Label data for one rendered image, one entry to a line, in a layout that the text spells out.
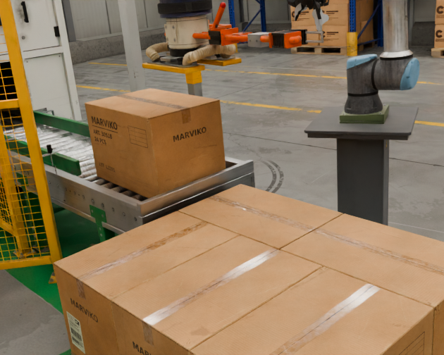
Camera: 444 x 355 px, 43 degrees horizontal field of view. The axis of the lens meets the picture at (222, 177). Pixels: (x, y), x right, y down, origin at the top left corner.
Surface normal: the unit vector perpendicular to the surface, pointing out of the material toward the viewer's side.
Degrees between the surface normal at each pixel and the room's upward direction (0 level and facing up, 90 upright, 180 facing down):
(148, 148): 90
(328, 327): 0
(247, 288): 0
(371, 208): 90
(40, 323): 0
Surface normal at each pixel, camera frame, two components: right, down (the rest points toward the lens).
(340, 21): -0.66, 0.34
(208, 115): 0.65, 0.21
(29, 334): -0.08, -0.94
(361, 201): -0.37, 0.34
